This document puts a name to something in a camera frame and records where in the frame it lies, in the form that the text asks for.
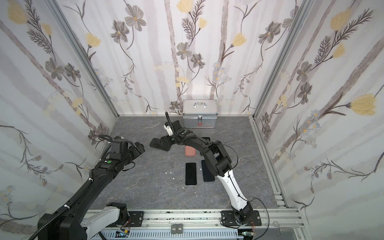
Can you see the black phone with pink edge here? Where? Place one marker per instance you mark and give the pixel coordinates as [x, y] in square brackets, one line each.
[191, 174]

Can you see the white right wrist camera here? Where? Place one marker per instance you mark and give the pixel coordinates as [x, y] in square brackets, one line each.
[169, 130]

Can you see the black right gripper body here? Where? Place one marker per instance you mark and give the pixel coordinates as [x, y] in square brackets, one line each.
[173, 139]

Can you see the white vented cable duct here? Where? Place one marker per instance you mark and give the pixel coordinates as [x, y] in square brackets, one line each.
[193, 234]

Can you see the silver aluminium first aid case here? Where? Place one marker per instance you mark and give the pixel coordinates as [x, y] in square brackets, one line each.
[200, 114]

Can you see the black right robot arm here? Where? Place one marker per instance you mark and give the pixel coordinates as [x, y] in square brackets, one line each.
[218, 161]

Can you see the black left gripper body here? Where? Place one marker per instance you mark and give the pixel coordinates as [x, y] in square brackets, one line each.
[135, 149]

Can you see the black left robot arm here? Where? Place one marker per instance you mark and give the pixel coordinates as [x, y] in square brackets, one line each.
[67, 222]

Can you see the blue phone black screen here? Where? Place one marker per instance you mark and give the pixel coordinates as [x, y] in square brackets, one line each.
[207, 175]

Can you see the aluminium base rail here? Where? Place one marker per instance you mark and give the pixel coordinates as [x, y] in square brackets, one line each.
[270, 224]

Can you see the pink phone case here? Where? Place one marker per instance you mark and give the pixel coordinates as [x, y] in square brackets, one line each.
[190, 151]

